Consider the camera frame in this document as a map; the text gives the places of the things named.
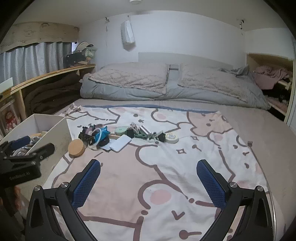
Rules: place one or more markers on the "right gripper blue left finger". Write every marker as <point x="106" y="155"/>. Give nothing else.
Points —
<point x="42" y="223"/>

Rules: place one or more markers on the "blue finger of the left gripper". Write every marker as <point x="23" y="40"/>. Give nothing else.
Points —
<point x="19" y="143"/>
<point x="41" y="153"/>

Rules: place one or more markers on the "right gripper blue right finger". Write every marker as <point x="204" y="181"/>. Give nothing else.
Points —
<point x="255" y="221"/>

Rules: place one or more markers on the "round wooden lid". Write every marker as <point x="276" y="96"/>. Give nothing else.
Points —
<point x="76" y="148"/>

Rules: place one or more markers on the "crocheted blue brown yarn piece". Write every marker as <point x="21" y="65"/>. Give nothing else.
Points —
<point x="87" y="135"/>

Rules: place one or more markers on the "black round tin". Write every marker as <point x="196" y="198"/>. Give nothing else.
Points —
<point x="104" y="142"/>

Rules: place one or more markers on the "white plastic case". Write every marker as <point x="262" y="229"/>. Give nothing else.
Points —
<point x="120" y="143"/>

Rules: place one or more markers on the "white round tape measure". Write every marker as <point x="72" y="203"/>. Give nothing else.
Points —
<point x="171" y="138"/>

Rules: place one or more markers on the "white cardboard shoe box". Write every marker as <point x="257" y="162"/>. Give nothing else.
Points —
<point x="48" y="129"/>

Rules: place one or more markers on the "wooden shelf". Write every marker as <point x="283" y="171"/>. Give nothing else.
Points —
<point x="12" y="100"/>

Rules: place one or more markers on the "dark brown folded blanket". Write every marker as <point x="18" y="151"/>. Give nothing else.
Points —
<point x="51" y="97"/>

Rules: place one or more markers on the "blue foil packet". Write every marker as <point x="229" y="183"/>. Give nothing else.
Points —
<point x="103" y="132"/>

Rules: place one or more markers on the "grey duvet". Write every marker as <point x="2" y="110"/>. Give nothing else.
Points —
<point x="91" y="89"/>

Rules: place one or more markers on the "mint green round case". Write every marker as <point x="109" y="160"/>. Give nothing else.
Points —
<point x="121" y="130"/>

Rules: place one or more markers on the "grey curtain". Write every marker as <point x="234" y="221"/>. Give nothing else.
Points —
<point x="24" y="63"/>

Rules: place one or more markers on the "cartoon print blanket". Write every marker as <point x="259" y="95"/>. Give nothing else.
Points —
<point x="150" y="190"/>

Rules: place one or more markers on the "green plastic clip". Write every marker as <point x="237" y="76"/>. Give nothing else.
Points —
<point x="146" y="136"/>

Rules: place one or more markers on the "white cap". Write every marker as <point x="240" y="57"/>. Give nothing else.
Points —
<point x="83" y="45"/>

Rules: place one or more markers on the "black small box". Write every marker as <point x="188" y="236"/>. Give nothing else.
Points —
<point x="161" y="137"/>

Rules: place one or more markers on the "left beige quilted pillow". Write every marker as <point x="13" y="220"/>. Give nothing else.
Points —
<point x="145" y="76"/>

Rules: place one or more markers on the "beige quilted pillow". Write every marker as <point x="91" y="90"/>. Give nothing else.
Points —
<point x="237" y="83"/>
<point x="145" y="76"/>

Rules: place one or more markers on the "right beige quilted pillow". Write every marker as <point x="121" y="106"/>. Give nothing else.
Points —
<point x="237" y="83"/>

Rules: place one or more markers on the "pink clothes pile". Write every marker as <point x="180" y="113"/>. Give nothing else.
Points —
<point x="266" y="77"/>

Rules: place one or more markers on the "white hanging pouch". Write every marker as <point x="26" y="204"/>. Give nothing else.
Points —
<point x="127" y="34"/>

